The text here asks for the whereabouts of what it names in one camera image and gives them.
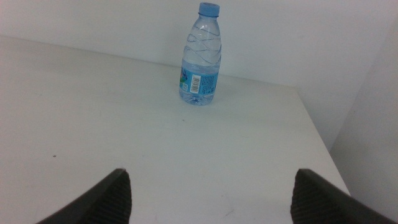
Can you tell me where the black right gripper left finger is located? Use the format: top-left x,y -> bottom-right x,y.
35,167 -> 133,224

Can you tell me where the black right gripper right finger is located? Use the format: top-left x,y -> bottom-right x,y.
290,168 -> 398,224

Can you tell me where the clear water bottle blue cap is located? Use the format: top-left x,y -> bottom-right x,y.
178,2 -> 223,106

